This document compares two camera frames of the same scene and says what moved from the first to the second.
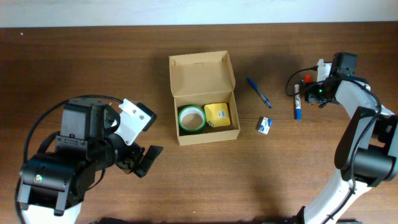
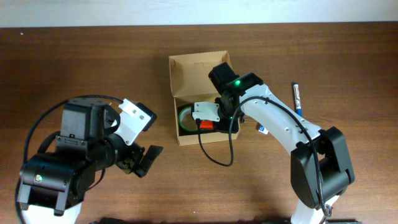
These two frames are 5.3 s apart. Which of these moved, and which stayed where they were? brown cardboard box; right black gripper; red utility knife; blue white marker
Moved: red utility knife; right black gripper
Stayed: brown cardboard box; blue white marker
